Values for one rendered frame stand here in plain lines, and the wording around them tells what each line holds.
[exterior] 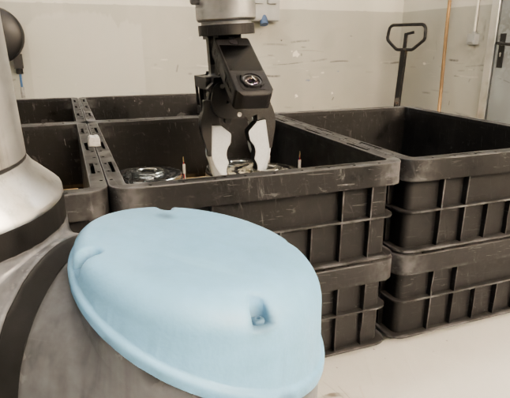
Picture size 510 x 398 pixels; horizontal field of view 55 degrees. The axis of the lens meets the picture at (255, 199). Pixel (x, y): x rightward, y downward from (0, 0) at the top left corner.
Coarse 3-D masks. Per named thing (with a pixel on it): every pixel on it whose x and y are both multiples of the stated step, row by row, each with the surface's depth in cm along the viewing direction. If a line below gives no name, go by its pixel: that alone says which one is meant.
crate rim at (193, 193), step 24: (120, 120) 78; (144, 120) 78; (168, 120) 79; (192, 120) 81; (336, 144) 61; (312, 168) 48; (336, 168) 48; (360, 168) 49; (384, 168) 50; (120, 192) 42; (144, 192) 42; (168, 192) 43; (192, 192) 43; (216, 192) 44; (240, 192) 45; (264, 192) 46; (288, 192) 47; (312, 192) 48
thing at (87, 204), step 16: (32, 128) 73; (48, 128) 73; (64, 128) 74; (80, 128) 71; (96, 160) 51; (96, 176) 45; (64, 192) 40; (80, 192) 40; (96, 192) 41; (80, 208) 40; (96, 208) 41
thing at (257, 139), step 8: (264, 120) 65; (248, 128) 65; (256, 128) 64; (264, 128) 65; (248, 136) 65; (256, 136) 65; (264, 136) 65; (248, 144) 71; (256, 144) 65; (264, 144) 65; (256, 152) 65; (264, 152) 66; (256, 160) 66; (264, 160) 66; (256, 168) 66; (264, 168) 67
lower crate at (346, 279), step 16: (320, 272) 51; (336, 272) 52; (352, 272) 52; (368, 272) 53; (384, 272) 54; (336, 288) 52; (352, 288) 55; (368, 288) 55; (336, 304) 54; (352, 304) 55; (368, 304) 56; (336, 320) 54; (352, 320) 56; (368, 320) 57; (336, 336) 56; (352, 336) 57; (368, 336) 57; (336, 352) 55
